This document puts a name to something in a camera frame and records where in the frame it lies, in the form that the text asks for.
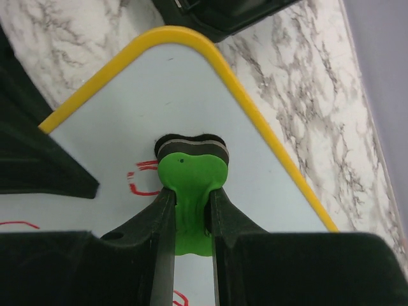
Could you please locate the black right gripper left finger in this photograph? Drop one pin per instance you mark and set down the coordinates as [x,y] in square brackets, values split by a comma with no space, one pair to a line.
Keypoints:
[130,265]

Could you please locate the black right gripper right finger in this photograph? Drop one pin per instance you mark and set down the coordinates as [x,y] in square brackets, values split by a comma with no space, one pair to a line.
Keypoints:
[303,264]

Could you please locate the yellow framed whiteboard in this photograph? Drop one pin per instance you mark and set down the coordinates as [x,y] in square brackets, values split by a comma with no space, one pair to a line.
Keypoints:
[158,179]

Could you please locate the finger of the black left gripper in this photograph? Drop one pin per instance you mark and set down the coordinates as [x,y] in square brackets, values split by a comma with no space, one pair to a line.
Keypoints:
[31,161]

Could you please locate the black plastic toolbox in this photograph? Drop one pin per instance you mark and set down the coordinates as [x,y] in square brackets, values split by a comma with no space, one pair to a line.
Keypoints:
[218,19]

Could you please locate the green whiteboard eraser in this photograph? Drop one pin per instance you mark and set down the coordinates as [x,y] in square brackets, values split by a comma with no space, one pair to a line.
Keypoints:
[192,167]

